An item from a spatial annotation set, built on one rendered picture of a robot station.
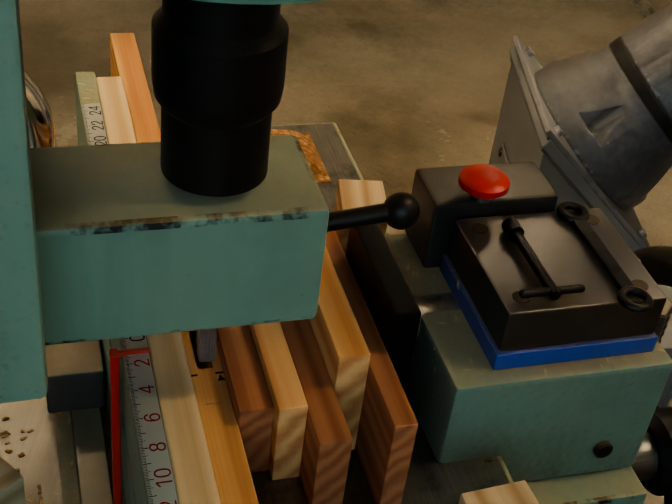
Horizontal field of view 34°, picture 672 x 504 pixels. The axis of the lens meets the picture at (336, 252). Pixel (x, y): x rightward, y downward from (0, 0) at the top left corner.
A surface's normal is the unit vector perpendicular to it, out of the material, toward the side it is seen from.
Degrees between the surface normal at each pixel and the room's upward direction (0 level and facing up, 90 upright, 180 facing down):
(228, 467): 0
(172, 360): 0
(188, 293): 90
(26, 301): 90
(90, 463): 0
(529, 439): 90
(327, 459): 90
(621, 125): 56
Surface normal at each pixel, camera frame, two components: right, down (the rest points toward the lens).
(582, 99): -0.24, -0.37
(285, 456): 0.26, 0.61
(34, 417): 0.11, -0.79
